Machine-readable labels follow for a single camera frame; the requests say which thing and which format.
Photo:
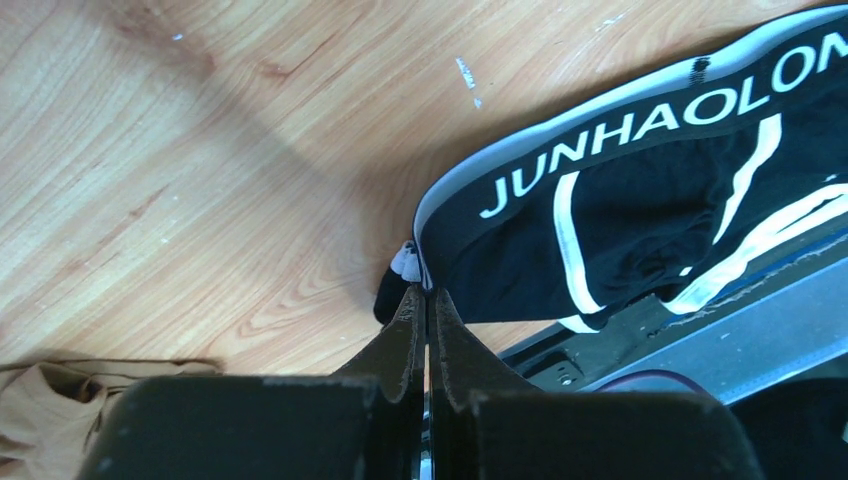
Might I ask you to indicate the tan cloth in pile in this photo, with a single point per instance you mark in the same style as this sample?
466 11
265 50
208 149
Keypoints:
52 412

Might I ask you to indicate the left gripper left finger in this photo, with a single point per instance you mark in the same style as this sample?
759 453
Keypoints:
360 422

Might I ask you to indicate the black Junhao underwear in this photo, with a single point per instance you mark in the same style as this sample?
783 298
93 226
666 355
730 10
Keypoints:
669 185

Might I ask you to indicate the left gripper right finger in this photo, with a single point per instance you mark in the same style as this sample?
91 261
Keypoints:
488 422

